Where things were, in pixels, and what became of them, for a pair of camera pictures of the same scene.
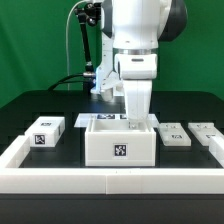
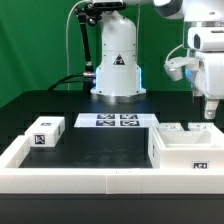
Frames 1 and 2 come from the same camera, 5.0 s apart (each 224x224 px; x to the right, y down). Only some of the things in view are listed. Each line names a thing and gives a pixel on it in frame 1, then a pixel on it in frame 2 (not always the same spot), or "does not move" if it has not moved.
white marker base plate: x=83 y=119 does not move
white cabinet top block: x=46 y=131 does not move
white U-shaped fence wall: x=15 y=178 does not move
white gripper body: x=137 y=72 → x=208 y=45
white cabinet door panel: x=203 y=131 does not move
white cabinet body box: x=120 y=143 → x=185 y=149
